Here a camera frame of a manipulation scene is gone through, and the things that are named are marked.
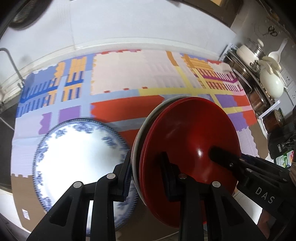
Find red bowl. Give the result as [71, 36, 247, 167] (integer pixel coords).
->
[139, 97, 241, 228]

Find blue patterned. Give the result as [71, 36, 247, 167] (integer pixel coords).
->
[31, 118, 139, 237]

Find white bowl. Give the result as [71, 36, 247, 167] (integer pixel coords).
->
[130, 95, 189, 204]

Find person's right hand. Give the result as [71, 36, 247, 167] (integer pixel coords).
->
[256, 207, 296, 241]

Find glass jar with sauce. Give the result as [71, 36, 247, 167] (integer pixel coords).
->
[263, 108, 285, 133]

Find copper steel pot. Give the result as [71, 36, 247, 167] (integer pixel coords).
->
[247, 87, 270, 115]

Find steel pot rack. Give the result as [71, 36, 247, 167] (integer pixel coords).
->
[218, 43, 282, 121]

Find cream kettle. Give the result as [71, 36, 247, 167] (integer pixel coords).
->
[258, 56, 286, 98]

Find cream pot with lid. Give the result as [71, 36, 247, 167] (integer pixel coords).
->
[236, 38, 265, 67]

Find white ladle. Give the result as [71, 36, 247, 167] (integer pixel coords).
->
[268, 38, 288, 63]

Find colourful patterned table mat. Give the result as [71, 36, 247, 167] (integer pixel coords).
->
[10, 49, 261, 235]

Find black scissors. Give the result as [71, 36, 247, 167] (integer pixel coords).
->
[264, 26, 278, 37]

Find chrome sink faucet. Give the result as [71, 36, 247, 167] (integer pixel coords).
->
[0, 47, 25, 88]

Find black frying pan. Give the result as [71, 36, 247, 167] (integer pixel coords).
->
[9, 0, 52, 30]

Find white wall socket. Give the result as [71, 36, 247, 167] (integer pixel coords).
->
[281, 69, 295, 101]

